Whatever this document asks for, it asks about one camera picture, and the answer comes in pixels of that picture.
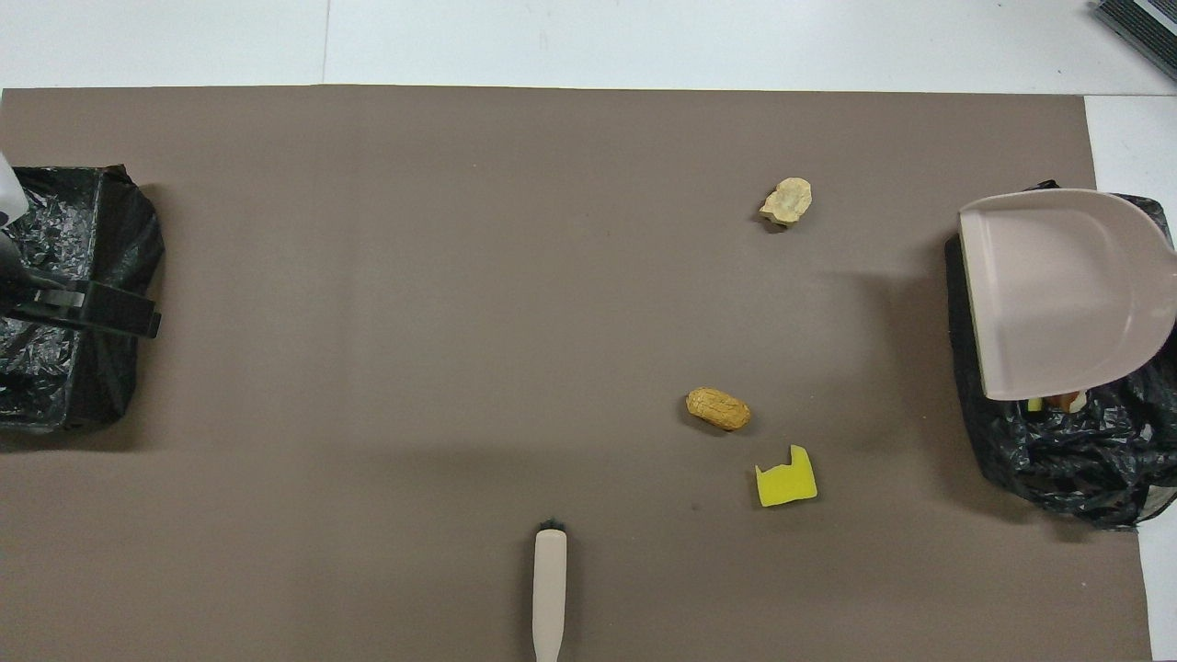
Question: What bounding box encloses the brown table mat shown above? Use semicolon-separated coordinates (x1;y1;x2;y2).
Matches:
0;86;1155;662

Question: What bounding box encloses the beige plastic dustpan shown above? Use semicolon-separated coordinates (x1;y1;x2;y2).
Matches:
958;188;1177;402

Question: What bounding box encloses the notched yellow sponge piece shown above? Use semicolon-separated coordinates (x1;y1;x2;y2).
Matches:
755;445;818;508

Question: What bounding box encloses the beige hand brush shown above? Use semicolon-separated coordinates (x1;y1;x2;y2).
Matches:
531;519;568;662

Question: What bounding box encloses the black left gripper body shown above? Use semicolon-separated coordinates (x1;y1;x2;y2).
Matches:
0;230;56;319

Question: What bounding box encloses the brown oval bread roll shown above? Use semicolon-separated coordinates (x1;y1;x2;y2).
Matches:
686;387;752;432

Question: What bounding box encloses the bin covered by black bag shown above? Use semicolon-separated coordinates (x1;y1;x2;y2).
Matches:
0;165;166;435

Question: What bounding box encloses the grey ribbed device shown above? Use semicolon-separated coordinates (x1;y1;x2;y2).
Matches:
1094;0;1177;82

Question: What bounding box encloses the open bin with black bag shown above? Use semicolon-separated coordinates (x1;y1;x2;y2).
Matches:
945;180;1177;531

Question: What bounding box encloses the pale yellow bread chunk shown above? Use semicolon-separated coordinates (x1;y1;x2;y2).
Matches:
760;177;814;227

